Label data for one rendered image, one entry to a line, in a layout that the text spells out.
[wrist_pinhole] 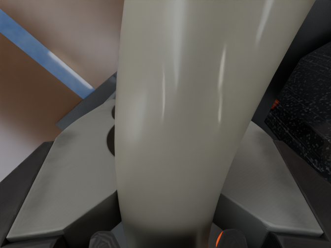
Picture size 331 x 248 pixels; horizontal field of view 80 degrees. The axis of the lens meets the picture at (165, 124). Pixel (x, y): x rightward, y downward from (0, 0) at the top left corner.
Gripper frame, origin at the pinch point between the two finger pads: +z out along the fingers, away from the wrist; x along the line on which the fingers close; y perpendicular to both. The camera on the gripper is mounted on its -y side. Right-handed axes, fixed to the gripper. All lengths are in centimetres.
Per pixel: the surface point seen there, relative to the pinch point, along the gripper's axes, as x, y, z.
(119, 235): -9.5, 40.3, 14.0
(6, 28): -72, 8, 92
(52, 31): -50, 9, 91
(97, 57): -31, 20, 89
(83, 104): -42, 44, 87
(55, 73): -54, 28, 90
